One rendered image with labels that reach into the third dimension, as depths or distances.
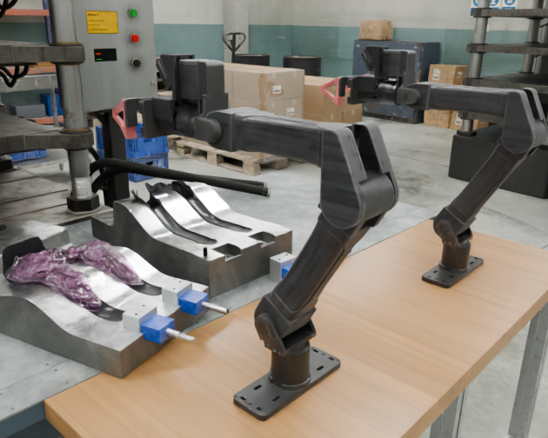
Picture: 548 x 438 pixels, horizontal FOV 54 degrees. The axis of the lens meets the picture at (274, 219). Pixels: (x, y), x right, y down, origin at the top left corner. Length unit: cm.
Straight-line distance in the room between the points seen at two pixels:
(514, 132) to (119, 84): 128
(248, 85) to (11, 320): 422
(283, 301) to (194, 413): 22
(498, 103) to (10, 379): 105
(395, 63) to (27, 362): 99
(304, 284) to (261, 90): 428
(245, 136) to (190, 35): 828
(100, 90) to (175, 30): 701
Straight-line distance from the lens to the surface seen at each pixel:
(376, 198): 69
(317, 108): 581
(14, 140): 176
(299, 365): 89
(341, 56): 959
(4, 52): 173
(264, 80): 503
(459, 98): 127
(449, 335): 112
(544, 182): 501
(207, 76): 86
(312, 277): 78
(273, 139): 77
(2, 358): 109
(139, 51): 200
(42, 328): 106
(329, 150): 68
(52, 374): 102
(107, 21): 194
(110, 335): 98
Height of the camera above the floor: 136
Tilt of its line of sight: 20 degrees down
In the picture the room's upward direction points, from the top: 1 degrees clockwise
